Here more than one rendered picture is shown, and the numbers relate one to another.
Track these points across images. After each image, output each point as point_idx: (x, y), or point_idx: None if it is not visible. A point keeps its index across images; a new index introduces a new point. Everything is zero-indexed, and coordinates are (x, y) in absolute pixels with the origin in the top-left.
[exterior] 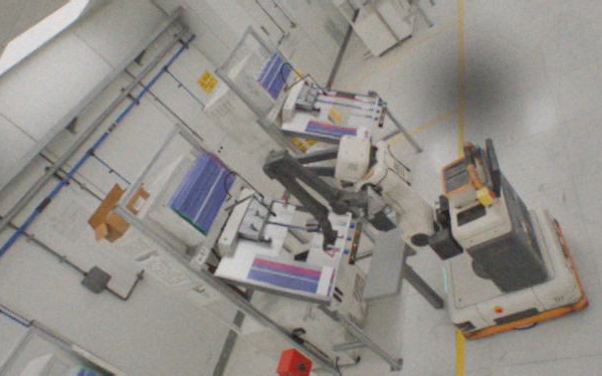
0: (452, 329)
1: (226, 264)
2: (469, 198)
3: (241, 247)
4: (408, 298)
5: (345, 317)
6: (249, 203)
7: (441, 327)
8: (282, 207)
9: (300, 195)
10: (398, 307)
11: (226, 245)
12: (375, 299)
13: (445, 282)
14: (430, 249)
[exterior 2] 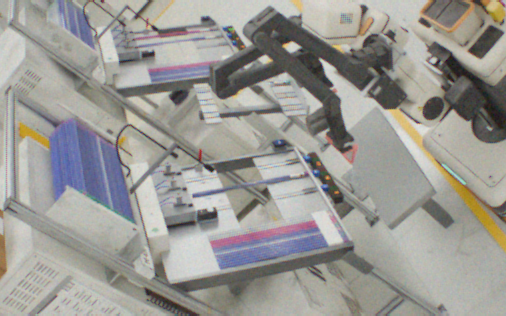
0: (482, 234)
1: (175, 265)
2: (473, 26)
3: (178, 238)
4: (399, 242)
5: (375, 265)
6: (151, 178)
7: (467, 241)
8: (195, 173)
9: (301, 71)
10: (393, 260)
11: (162, 237)
12: (405, 218)
13: (456, 175)
14: None
